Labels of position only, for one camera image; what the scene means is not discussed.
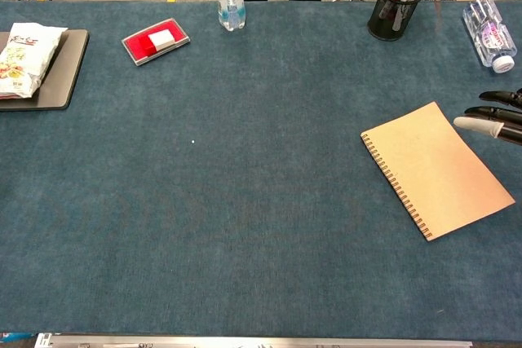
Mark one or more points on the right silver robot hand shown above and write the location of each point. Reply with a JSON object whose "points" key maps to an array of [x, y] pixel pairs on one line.
{"points": [[481, 124]]}

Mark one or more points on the tan spiral notebook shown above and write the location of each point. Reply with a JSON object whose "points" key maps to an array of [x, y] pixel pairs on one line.
{"points": [[436, 173]]}

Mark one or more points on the black mesh pen holder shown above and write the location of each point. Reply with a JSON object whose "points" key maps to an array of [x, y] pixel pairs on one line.
{"points": [[387, 28]]}

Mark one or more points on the clear bottle with pink label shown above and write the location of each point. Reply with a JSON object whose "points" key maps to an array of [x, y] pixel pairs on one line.
{"points": [[489, 34]]}

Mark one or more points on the red and white block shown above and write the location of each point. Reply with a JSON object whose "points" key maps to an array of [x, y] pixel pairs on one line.
{"points": [[161, 40]]}

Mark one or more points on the red stamp pad tray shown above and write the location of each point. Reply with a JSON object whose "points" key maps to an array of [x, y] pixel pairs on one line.
{"points": [[132, 48]]}

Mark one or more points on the dark grey tray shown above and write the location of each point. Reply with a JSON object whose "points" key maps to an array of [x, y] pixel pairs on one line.
{"points": [[65, 75]]}

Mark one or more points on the white snack bag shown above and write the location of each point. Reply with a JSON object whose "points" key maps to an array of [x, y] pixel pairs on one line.
{"points": [[24, 58]]}

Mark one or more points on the teal box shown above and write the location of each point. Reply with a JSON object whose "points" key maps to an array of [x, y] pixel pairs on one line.
{"points": [[14, 337]]}

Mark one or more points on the aluminium rail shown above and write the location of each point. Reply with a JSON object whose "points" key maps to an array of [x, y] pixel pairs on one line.
{"points": [[244, 342]]}

